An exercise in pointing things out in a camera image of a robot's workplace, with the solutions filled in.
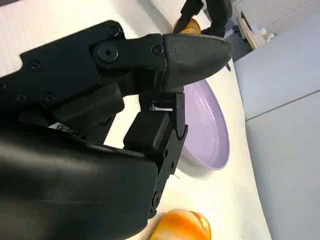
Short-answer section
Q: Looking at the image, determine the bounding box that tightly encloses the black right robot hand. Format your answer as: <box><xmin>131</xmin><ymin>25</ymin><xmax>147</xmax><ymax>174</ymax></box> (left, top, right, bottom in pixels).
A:
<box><xmin>0</xmin><ymin>19</ymin><xmax>233</xmax><ymax>240</ymax></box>

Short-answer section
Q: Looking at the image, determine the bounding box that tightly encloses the wooden desk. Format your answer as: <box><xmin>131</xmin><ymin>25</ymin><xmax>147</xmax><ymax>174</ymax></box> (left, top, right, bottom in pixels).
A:
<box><xmin>234</xmin><ymin>4</ymin><xmax>262</xmax><ymax>50</ymax></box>

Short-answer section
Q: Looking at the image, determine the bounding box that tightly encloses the orange toy bread roll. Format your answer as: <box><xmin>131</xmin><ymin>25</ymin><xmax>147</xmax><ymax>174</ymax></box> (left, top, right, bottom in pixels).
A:
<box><xmin>173</xmin><ymin>17</ymin><xmax>202</xmax><ymax>35</ymax></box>
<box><xmin>149</xmin><ymin>208</ymin><xmax>213</xmax><ymax>240</ymax></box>

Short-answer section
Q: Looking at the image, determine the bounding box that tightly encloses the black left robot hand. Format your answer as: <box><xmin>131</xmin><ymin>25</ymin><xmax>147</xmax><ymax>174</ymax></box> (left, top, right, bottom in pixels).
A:
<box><xmin>172</xmin><ymin>0</ymin><xmax>235</xmax><ymax>38</ymax></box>

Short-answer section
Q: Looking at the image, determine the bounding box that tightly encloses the lilac plate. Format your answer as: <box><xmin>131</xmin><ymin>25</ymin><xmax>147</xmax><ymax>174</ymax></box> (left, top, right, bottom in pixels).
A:
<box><xmin>174</xmin><ymin>78</ymin><xmax>231</xmax><ymax>173</ymax></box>

